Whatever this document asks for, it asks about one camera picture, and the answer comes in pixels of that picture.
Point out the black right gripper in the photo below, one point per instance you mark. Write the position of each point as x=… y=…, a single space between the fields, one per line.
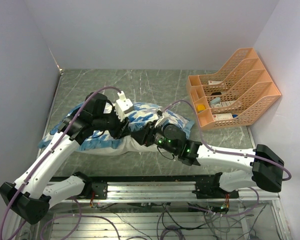
x=144 y=136

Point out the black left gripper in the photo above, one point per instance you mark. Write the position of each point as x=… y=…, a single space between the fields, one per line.
x=121 y=129

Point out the white pillow insert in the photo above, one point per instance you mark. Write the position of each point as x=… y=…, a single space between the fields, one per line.
x=108 y=146

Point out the blue houndstooth bear pillowcase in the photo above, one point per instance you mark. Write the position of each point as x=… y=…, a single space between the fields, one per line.
x=144 y=113

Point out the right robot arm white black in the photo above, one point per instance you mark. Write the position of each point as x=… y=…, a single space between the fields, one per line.
x=260 y=167

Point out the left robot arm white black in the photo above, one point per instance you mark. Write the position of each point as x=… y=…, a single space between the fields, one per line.
x=72 y=132

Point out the yellow object in organizer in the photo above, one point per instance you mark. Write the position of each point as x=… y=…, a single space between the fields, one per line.
x=200 y=108

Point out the light blue stapler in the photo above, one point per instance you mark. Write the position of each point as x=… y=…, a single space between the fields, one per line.
x=214 y=101

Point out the white red box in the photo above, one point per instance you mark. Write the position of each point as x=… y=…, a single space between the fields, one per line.
x=222 y=117

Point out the white box in back slot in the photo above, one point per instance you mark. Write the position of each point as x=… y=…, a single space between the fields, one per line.
x=214 y=82

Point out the orange plastic file organizer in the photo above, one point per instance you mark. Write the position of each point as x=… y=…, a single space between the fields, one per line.
x=247 y=91

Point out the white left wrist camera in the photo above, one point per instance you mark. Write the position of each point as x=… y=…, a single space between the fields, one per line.
x=123 y=106

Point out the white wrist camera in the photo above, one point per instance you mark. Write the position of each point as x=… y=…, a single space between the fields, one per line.
x=123 y=106
x=162 y=116

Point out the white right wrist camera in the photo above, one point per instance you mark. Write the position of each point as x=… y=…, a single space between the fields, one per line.
x=162 y=116

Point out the aluminium rail frame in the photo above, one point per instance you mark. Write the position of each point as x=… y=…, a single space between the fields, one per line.
x=126 y=192

